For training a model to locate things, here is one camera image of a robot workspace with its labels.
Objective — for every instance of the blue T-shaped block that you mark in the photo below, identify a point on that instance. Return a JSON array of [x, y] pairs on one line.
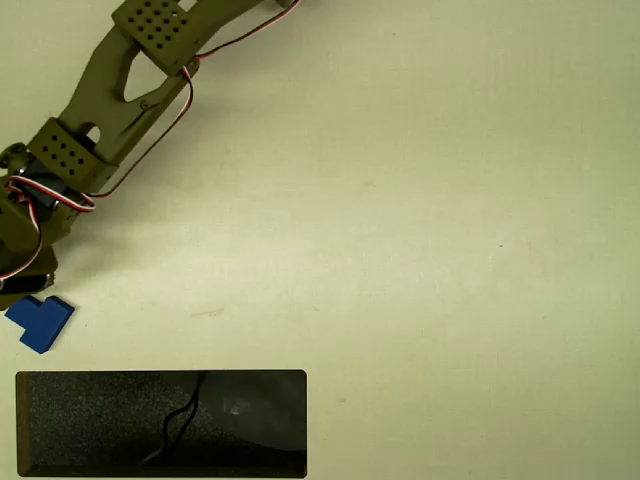
[[42, 322]]

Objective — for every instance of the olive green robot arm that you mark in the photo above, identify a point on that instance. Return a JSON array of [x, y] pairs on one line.
[[100, 85]]

